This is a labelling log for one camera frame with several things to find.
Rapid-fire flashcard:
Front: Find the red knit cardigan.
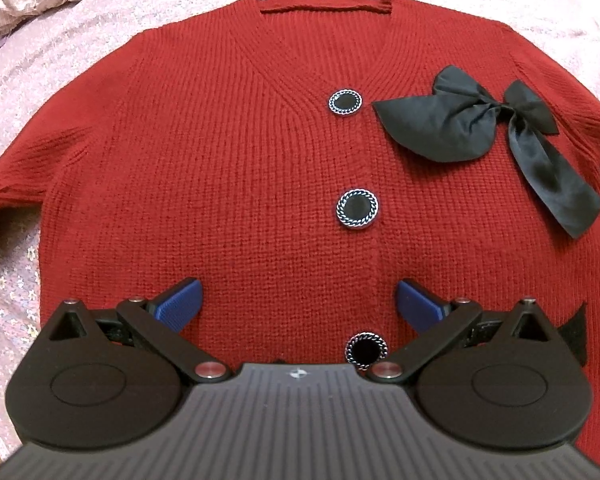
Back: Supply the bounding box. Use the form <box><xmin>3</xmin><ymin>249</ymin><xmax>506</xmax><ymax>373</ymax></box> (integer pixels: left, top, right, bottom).
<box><xmin>0</xmin><ymin>0</ymin><xmax>600</xmax><ymax>463</ymax></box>

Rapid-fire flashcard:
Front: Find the black satin bow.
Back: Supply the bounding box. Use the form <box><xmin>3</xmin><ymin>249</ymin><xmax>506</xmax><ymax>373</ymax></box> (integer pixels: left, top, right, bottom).
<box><xmin>373</xmin><ymin>65</ymin><xmax>600</xmax><ymax>238</ymax></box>

